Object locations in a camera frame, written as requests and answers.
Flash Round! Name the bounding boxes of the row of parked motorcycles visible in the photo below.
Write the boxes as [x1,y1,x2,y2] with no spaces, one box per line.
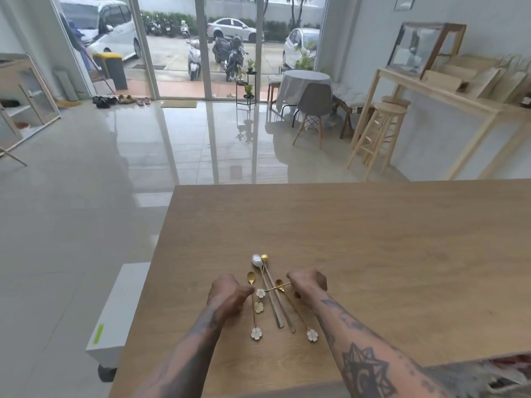
[140,11,191,38]

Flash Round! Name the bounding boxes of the white chair with wooden legs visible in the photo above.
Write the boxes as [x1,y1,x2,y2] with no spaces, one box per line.
[0,145,29,167]

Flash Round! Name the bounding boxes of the dark bin with yellow lid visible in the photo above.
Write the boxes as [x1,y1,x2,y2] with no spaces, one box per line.
[92,51,128,91]

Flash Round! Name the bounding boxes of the black metal plant stand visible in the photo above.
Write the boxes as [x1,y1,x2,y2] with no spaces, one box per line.
[235,70,258,111]

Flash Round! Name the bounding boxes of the white hatchback car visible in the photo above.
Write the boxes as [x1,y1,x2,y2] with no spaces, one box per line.
[282,27,321,71]

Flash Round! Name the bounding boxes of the white scooter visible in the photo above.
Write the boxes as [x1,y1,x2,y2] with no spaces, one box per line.
[186,36,203,82]

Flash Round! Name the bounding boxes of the grey chair with wooden legs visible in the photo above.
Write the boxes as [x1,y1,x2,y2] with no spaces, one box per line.
[291,83,334,150]

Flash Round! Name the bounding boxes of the silver sedan car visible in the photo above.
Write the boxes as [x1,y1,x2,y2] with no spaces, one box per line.
[206,17,265,43]

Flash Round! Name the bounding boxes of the row of kraft paper bags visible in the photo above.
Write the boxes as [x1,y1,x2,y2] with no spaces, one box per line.
[464,53,531,105]

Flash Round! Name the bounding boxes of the white leaning panels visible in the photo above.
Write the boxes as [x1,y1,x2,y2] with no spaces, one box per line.
[53,70,80,102]

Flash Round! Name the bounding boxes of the wooden glass-door cabinet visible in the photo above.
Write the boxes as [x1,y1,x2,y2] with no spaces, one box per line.
[0,53,62,152]

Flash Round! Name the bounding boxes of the person's right forearm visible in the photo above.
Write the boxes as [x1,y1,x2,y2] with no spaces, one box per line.
[306,294,453,398]

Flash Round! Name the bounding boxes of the blue mop with long handle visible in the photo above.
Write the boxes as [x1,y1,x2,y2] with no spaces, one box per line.
[58,12,117,95]

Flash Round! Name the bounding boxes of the row of shoes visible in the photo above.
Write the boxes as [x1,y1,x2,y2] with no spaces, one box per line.
[91,93,152,109]

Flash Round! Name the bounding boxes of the light wooden box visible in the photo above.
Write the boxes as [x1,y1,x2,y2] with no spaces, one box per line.
[421,69,464,92]

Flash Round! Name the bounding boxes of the light wooden console table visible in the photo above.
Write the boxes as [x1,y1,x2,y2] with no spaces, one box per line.
[350,68,531,181]

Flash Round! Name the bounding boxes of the person's right hand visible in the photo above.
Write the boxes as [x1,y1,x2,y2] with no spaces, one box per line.
[286,268,329,310]

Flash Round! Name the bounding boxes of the glass display case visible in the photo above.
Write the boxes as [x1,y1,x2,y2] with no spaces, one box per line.
[386,22,467,79]

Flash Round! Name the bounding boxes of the large leafy plant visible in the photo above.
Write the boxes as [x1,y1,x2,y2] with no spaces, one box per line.
[295,41,318,72]

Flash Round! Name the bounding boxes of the wooden bench with cushions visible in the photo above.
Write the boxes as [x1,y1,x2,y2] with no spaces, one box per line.
[331,80,376,140]

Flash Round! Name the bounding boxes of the person's left hand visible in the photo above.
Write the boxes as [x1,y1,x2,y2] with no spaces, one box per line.
[206,273,255,324]

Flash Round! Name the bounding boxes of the round table with grey cloth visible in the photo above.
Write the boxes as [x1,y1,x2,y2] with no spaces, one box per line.
[274,69,332,121]

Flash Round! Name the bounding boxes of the small cushioned wooden stool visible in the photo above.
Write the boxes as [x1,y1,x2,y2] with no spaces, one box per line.
[267,74,285,111]

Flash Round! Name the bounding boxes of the gold spoon with long handle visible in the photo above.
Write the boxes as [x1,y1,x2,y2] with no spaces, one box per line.
[260,254,298,334]

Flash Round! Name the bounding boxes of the black motorcycle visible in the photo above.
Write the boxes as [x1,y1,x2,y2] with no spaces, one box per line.
[211,35,246,82]

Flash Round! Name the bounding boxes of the sliding glass door frame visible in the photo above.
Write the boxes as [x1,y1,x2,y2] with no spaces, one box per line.
[48,0,331,102]

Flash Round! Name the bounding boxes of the person's left forearm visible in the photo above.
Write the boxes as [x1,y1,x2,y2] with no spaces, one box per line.
[132,304,233,398]

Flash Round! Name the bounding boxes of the white van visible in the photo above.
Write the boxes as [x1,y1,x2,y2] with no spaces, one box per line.
[58,0,142,61]

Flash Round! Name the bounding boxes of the gold spoon with flower end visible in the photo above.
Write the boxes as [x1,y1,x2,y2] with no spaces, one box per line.
[247,271,263,341]
[275,279,319,343]
[253,267,266,315]
[255,280,293,299]

